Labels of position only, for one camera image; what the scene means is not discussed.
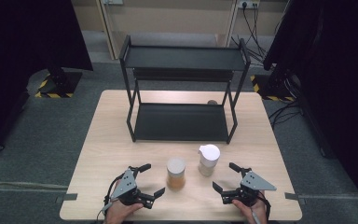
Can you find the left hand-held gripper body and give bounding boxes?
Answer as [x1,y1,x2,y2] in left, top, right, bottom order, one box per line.
[109,168,156,210]

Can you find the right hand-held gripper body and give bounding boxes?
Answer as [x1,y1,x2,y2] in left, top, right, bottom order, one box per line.
[221,170,278,207]

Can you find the glass jar with orange powder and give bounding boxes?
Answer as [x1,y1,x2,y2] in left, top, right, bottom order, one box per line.
[166,157,187,190]

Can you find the black metal shelf rack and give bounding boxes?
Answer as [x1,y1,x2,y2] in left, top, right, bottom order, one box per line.
[118,35,252,145]

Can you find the person's left hand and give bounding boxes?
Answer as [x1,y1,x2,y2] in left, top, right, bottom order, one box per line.
[104,180,145,224]

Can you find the person's right hand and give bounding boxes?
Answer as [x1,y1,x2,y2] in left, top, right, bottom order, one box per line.
[231,190,269,224]

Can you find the grey floor tape strip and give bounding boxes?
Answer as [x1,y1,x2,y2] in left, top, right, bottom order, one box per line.
[284,191,308,205]
[55,192,79,204]

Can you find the black stand base striped tape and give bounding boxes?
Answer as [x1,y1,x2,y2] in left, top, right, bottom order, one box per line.
[250,69,296,103]
[34,67,84,100]

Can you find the black curtain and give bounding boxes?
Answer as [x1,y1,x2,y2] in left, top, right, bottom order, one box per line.
[0,0,94,159]
[263,0,358,217]

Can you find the left hand-held gripper cable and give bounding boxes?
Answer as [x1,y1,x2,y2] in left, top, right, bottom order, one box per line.
[96,173,129,222]

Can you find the hand-held gripper cable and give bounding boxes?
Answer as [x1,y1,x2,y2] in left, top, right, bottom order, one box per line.
[250,190,272,224]
[96,173,129,222]

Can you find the right hand-held gripper cable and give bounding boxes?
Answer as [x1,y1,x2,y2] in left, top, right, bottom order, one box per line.
[250,190,272,224]

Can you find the black floor cables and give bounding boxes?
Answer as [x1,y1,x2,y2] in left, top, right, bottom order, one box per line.
[268,98,303,129]

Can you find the black cables from outlet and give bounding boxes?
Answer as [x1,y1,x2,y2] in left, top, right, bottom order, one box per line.
[230,3,269,64]

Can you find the white wall power outlet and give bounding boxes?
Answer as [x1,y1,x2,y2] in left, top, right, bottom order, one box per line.
[236,0,261,10]

